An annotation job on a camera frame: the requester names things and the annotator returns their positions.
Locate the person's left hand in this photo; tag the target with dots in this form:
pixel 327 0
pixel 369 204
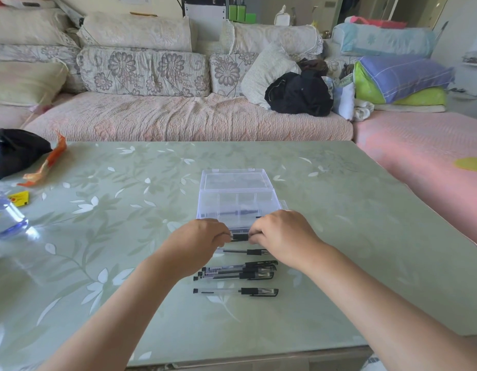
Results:
pixel 192 247

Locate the person's right hand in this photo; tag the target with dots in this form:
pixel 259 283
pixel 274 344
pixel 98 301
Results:
pixel 292 239

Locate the light blue bolster pillow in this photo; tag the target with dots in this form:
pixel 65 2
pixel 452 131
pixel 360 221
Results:
pixel 385 40

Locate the person's left forearm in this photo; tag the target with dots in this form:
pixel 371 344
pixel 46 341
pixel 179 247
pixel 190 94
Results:
pixel 111 320

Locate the cream sofa bolster cushion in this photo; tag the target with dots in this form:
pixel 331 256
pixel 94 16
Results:
pixel 134 32
pixel 30 25
pixel 273 38

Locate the white tissue pack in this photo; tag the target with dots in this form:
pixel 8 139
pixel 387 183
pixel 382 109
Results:
pixel 282 18

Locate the brown wooden stick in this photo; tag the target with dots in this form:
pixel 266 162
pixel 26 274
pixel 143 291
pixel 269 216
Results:
pixel 143 14

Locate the black plastic bag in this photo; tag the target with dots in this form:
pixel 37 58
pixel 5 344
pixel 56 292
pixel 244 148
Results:
pixel 14 152

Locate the white device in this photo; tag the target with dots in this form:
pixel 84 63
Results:
pixel 30 2

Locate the clear plastic storage box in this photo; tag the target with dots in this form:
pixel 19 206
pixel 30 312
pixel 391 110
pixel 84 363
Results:
pixel 234 179

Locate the green bottle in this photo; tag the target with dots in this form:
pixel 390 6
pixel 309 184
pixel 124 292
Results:
pixel 232 11
pixel 241 11

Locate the white towel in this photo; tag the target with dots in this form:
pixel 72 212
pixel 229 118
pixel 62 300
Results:
pixel 362 111

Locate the pink quilted sofa seat cover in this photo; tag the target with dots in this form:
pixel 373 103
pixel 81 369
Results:
pixel 184 117

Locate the grey table frame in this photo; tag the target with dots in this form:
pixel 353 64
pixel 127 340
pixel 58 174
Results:
pixel 261 363

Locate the yellow round item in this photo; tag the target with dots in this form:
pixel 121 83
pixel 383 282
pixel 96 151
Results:
pixel 472 164

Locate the orange snack wrapper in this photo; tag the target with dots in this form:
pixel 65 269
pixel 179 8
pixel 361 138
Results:
pixel 55 154

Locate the person's right forearm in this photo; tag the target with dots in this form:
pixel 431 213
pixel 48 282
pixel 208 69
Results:
pixel 385 309

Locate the clear water bottle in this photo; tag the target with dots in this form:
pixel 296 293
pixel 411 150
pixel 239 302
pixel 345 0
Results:
pixel 6 222

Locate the pale pink sofa seat cover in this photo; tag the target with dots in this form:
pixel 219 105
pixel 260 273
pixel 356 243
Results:
pixel 10 115

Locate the white cabinet with black frame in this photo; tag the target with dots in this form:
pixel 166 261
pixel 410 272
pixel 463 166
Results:
pixel 205 21

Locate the pale yellow pillow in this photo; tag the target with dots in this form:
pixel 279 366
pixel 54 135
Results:
pixel 26 83

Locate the white textured pillow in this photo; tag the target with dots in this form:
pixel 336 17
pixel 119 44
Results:
pixel 265 75

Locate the salmon pink sofa seat cover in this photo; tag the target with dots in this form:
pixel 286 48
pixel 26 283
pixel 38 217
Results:
pixel 416 146

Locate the floral sofa back cushion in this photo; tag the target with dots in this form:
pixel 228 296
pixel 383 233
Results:
pixel 337 65
pixel 145 71
pixel 226 73
pixel 41 53

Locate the brown garment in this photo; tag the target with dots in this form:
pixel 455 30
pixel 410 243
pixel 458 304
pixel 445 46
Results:
pixel 313 65

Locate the pile of black gel pens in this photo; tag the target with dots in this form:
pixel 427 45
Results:
pixel 257 272

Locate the yellow tag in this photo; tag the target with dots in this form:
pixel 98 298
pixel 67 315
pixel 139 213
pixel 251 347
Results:
pixel 20 198

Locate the black clothing bundle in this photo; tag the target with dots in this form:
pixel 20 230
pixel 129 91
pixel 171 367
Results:
pixel 300 94

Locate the white and blue cloth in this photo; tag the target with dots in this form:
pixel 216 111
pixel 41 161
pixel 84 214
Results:
pixel 343 100

